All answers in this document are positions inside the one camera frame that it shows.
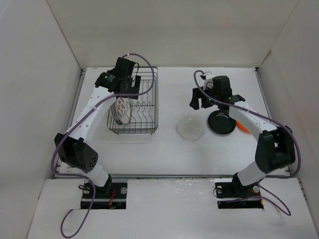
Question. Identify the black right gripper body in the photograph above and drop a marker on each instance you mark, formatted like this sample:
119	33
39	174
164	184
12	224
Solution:
206	102

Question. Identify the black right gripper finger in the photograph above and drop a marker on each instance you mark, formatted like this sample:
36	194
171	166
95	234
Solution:
194	103
196	93

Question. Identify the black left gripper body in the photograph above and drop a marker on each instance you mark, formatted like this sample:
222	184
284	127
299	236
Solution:
128	90

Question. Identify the white plate red characters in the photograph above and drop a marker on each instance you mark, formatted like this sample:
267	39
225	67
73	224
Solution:
123	106

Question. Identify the black round plate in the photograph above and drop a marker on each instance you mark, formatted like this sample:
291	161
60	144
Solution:
220	123

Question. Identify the green rimmed white plate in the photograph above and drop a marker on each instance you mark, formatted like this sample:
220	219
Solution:
115	114

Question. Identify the clear glass plate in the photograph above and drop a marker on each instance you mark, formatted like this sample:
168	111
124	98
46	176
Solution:
190	129

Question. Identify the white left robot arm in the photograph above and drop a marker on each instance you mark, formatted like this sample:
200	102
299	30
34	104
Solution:
75	149

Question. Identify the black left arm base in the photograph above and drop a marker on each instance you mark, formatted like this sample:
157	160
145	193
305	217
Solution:
114	198

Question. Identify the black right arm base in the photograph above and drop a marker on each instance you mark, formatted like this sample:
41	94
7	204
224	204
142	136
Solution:
229	196

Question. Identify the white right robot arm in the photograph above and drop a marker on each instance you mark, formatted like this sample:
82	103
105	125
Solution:
276	145

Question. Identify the orange round plate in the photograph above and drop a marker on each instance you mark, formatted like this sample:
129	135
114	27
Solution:
241	127

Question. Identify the grey wire dish rack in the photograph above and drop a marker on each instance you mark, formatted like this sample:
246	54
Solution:
145	109

